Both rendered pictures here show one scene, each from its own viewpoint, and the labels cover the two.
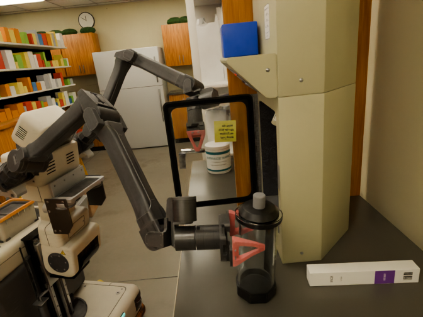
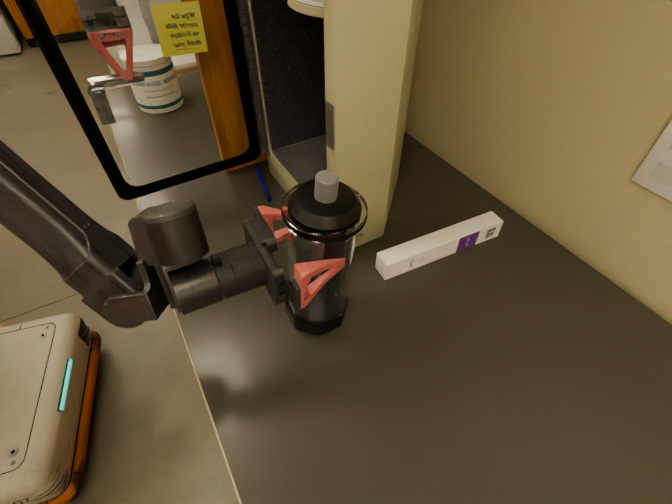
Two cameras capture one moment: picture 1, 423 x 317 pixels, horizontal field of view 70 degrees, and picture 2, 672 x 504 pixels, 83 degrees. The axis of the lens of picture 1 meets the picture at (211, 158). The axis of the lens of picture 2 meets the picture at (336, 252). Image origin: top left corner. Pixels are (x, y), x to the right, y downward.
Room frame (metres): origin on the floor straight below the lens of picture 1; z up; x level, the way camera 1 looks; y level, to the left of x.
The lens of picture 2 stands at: (0.30, 0.08, 1.47)
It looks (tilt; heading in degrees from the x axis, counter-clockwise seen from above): 47 degrees down; 329
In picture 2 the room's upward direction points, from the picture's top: straight up
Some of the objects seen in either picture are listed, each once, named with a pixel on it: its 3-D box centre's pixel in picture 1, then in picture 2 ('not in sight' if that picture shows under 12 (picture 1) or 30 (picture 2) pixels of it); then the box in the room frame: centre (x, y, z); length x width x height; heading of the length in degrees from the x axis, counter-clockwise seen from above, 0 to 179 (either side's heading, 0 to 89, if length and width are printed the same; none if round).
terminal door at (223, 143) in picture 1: (213, 154); (165, 83); (1.03, -0.01, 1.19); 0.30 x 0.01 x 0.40; 91
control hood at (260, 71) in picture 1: (244, 75); not in sight; (0.88, -0.12, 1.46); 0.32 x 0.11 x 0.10; 179
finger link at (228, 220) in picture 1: (240, 228); (286, 234); (0.66, -0.05, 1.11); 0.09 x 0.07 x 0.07; 89
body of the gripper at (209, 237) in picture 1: (211, 236); (245, 267); (0.63, 0.02, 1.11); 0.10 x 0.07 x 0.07; 178
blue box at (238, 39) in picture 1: (238, 40); not in sight; (0.97, -0.12, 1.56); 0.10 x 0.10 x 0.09; 89
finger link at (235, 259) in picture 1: (243, 244); (307, 266); (0.59, -0.05, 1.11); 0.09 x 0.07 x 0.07; 88
